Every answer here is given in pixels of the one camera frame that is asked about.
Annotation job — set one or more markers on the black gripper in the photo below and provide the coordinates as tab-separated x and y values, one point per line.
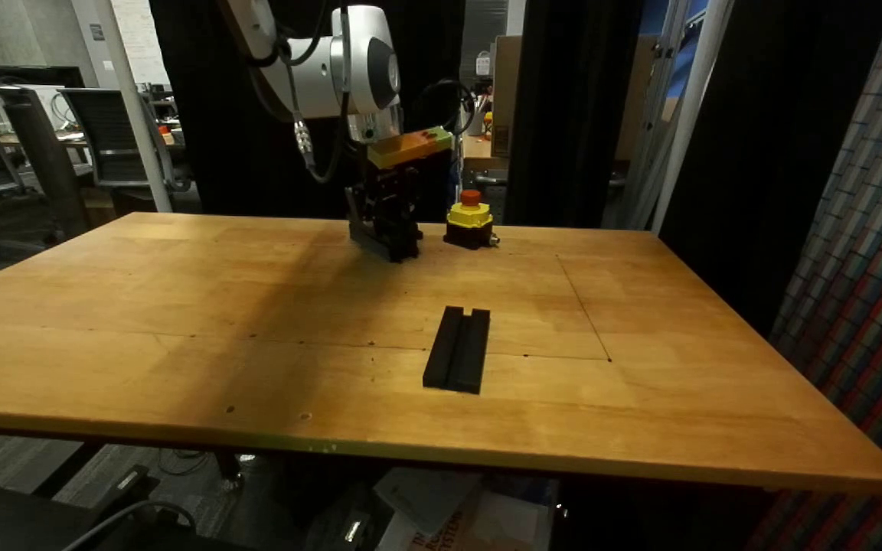
384	213

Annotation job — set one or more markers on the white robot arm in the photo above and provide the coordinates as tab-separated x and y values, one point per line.
341	93

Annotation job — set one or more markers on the black grooved rail block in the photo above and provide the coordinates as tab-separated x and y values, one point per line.
456	353

